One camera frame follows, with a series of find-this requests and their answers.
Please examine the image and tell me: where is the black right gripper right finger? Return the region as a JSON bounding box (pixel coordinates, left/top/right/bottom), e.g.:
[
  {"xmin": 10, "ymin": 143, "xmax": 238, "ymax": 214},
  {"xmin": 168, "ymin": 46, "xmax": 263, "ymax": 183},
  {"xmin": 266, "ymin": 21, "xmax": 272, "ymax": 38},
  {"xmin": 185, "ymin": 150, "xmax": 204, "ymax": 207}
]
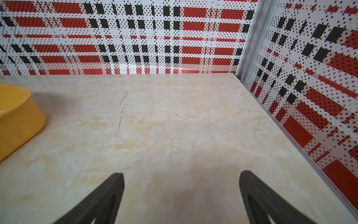
[{"xmin": 239, "ymin": 170, "xmax": 314, "ymax": 224}]

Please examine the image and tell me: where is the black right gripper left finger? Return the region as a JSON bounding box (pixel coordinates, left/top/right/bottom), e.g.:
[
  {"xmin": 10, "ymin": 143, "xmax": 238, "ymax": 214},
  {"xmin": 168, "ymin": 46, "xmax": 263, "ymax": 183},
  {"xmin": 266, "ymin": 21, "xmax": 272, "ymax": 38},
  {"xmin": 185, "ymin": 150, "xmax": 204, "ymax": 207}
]
[{"xmin": 55, "ymin": 173, "xmax": 125, "ymax": 224}]

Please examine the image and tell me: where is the yellow plastic storage box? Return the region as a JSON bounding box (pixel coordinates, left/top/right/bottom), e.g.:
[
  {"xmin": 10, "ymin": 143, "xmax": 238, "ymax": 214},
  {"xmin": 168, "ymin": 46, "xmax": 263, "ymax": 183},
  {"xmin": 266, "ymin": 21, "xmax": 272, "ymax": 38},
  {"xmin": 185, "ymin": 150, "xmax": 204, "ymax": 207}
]
[{"xmin": 1, "ymin": 83, "xmax": 45, "ymax": 160}]

